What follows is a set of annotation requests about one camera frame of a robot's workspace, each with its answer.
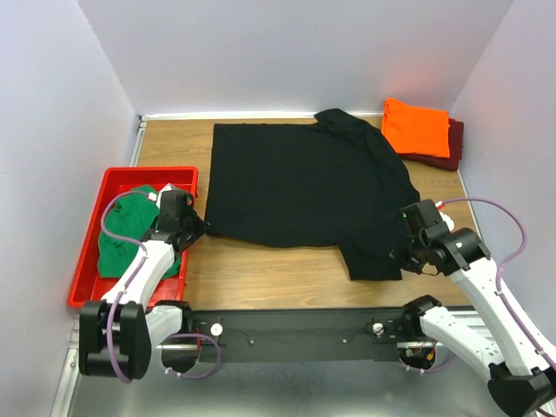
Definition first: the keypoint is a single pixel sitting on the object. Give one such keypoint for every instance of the dark red folded t shirt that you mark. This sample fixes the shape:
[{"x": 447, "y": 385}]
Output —
[{"x": 455, "y": 142}]

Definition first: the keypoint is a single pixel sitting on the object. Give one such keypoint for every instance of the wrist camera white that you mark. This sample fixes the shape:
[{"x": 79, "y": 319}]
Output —
[
  {"x": 156, "y": 197},
  {"x": 444, "y": 216}
]

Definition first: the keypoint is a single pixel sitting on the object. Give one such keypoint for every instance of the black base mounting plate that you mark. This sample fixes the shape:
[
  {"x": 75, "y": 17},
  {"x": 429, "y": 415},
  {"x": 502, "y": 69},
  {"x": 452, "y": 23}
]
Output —
[{"x": 302, "y": 335}]

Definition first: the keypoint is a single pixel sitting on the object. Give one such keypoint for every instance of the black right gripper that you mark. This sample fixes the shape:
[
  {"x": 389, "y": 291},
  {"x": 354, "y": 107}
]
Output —
[{"x": 406, "y": 262}]

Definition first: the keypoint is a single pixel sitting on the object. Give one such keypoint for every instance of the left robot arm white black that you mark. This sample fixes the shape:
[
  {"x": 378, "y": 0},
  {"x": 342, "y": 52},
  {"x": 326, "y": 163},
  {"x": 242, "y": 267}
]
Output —
[{"x": 118, "y": 333}]

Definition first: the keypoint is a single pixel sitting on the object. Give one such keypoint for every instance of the aluminium frame rail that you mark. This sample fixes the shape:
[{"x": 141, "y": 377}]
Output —
[{"x": 467, "y": 316}]

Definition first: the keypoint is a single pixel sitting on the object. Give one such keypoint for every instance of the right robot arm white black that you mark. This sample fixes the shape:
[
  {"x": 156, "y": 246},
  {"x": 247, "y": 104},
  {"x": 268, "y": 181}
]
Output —
[{"x": 517, "y": 361}]

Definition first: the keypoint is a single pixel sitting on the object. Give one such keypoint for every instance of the red plastic tray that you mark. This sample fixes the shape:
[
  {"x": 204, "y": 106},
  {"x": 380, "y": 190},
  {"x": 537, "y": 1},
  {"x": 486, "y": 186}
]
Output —
[{"x": 87, "y": 284}]

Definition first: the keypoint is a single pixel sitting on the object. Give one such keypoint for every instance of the green crumpled t shirt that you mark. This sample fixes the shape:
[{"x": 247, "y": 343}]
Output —
[{"x": 129, "y": 216}]

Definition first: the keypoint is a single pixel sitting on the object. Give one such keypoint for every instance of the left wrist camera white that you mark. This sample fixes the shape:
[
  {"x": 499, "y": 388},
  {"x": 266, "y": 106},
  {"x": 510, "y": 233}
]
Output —
[{"x": 156, "y": 197}]

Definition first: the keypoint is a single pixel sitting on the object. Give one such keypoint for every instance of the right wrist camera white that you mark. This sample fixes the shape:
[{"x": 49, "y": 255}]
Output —
[{"x": 444, "y": 216}]

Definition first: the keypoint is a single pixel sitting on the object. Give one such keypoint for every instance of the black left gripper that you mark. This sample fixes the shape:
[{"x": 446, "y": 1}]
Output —
[{"x": 201, "y": 226}]

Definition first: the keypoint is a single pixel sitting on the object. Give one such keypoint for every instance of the black t shirt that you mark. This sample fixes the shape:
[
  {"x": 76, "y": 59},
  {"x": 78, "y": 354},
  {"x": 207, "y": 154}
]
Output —
[{"x": 336, "y": 182}]

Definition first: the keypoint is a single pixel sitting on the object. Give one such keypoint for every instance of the orange folded t shirt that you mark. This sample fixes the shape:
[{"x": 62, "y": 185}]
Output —
[{"x": 415, "y": 130}]

